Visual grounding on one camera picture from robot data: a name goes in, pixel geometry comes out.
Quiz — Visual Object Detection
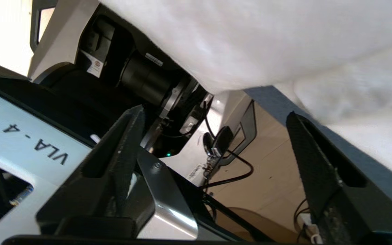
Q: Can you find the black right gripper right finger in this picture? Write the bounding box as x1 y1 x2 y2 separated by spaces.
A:
285 112 392 245

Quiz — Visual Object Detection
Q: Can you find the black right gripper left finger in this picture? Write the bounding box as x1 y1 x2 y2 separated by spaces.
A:
35 105 156 239

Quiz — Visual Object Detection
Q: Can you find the white t-shirt blue print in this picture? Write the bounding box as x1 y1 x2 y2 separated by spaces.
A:
99 0 392 187

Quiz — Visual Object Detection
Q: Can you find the white power strip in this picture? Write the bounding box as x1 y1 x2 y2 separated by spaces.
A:
298 213 323 244

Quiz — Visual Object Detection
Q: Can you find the white robot chassis cover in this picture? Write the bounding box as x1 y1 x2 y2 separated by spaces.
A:
0 83 93 245

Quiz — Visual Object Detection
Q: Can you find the small metal snap hook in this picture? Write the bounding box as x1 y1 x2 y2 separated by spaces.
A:
203 153 217 178

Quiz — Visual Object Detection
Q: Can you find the blue bed with headboard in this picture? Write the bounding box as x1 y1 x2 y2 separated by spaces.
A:
244 85 392 218

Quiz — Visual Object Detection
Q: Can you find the silver metal bracket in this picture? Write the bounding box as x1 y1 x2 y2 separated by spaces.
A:
136 150 199 240

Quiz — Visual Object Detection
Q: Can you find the black robot body cable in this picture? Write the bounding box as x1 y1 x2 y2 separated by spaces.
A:
196 102 254 191

